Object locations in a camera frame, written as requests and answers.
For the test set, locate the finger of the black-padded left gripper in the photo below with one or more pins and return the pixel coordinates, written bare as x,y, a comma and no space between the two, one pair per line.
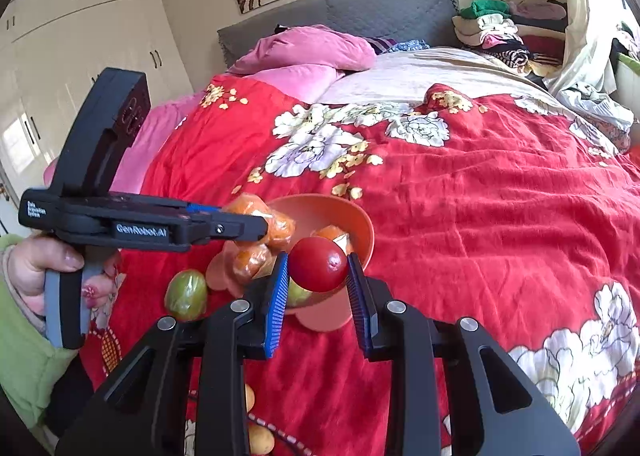
207,227

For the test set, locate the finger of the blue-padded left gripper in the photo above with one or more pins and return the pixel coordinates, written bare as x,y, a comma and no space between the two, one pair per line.
198,208

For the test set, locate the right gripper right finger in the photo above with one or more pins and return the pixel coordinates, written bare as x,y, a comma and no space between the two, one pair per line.
493,406

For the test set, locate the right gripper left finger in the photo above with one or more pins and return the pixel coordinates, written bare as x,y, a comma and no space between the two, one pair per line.
140,409

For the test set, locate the tall green mango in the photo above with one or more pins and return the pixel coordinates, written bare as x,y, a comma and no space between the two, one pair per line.
186,295

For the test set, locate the round green mango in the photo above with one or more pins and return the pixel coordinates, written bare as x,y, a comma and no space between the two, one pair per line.
297,295

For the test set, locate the red tomato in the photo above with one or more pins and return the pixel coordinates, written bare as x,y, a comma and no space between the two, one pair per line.
317,264

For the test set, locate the green sleeve forearm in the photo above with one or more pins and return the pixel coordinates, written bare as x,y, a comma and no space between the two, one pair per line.
30,365

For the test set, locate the person's left hand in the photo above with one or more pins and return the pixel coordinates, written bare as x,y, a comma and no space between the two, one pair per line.
24,267

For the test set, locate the pink plastic fruit plate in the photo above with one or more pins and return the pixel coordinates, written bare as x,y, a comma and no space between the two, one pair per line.
289,219

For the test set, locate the white wardrobe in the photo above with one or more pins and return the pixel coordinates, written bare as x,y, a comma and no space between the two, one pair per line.
52,51

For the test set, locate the pink quilt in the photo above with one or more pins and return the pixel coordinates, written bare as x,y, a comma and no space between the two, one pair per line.
302,62

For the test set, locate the red floral bedspread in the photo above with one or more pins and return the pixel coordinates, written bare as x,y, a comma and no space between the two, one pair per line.
490,207

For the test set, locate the cream bed sheet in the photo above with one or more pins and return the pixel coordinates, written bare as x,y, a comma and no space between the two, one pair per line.
407,76

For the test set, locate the grey padded headboard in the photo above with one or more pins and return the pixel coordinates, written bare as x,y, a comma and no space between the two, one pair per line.
401,20

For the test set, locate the pile of folded clothes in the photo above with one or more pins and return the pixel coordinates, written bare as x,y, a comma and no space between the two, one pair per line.
526,37

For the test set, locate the cream curtain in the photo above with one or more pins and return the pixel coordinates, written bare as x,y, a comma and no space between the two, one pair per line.
592,26

